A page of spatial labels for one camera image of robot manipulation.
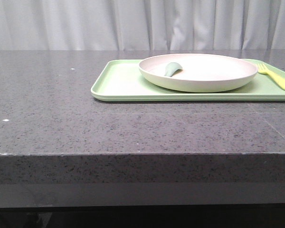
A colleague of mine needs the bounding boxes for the beige round plate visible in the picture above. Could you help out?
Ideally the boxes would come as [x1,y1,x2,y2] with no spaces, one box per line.
[139,53,258,93]

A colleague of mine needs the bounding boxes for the yellow plastic fork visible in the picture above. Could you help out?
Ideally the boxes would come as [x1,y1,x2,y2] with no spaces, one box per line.
[257,63,285,90]

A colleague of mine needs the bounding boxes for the light green serving tray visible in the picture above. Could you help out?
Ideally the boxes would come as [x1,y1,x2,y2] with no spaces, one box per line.
[91,59,285,102]

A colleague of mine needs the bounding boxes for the green plastic spoon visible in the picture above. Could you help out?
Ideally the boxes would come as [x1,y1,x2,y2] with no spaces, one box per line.
[164,62,182,77]

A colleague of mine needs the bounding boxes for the white curtain backdrop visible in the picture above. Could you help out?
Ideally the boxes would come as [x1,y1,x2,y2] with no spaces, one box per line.
[0,0,285,50]

